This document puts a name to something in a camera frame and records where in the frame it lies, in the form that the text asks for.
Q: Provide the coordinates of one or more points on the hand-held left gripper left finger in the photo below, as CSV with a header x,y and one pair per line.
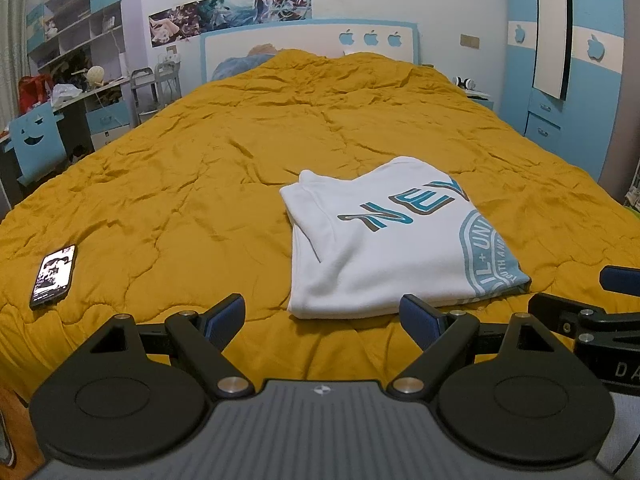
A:
x,y
227,316

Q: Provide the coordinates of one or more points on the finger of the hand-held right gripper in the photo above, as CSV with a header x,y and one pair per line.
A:
x,y
552,306
622,278

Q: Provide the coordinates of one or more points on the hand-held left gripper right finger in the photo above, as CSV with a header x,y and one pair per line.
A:
x,y
417,317

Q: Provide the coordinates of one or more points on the white printed t-shirt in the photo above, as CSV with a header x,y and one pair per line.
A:
x,y
380,255

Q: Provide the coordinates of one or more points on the person's right forearm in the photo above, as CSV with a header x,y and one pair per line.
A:
x,y
625,430

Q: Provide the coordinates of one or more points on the mustard yellow quilted blanket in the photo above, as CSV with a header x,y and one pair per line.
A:
x,y
210,160

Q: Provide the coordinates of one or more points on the black smartphone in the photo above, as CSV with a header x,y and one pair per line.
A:
x,y
54,276

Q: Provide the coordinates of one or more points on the blue and white wardrobe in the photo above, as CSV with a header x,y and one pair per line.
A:
x,y
575,85

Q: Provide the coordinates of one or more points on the white nightstand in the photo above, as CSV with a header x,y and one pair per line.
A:
x,y
475,97

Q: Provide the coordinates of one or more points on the grey rolling cart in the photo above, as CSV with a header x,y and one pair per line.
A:
x,y
144,95
167,82

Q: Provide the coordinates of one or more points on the white headphones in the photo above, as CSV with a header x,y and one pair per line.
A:
x,y
464,82

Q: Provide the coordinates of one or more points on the blue pillow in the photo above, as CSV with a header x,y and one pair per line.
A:
x,y
237,66

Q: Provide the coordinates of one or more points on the white and blue desk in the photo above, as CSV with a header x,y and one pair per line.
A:
x,y
75,110

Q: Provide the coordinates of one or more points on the blue smiley-face chair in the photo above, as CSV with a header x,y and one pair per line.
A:
x,y
37,142

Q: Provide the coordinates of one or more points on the wardrobe door mirror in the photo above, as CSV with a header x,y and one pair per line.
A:
x,y
550,25

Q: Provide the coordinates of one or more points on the white plastic bag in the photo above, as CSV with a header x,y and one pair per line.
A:
x,y
66,94

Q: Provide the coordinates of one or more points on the round white ball lamp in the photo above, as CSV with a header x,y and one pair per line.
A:
x,y
96,75

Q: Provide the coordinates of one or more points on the white blue-edged headboard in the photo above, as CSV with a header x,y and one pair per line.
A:
x,y
310,42

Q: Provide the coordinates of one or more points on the red bag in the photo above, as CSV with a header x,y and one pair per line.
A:
x,y
35,91

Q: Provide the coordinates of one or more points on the white and blue shelf unit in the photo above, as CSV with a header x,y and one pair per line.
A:
x,y
75,15

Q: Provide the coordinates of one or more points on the wall switch panel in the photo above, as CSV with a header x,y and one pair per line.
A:
x,y
470,40

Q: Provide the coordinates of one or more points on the pink figure wall poster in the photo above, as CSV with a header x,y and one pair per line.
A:
x,y
172,25

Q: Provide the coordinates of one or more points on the teal figure wall poster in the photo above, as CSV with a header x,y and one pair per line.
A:
x,y
222,12

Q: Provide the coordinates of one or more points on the pale blue figure wall poster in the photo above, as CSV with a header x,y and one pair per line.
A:
x,y
282,4

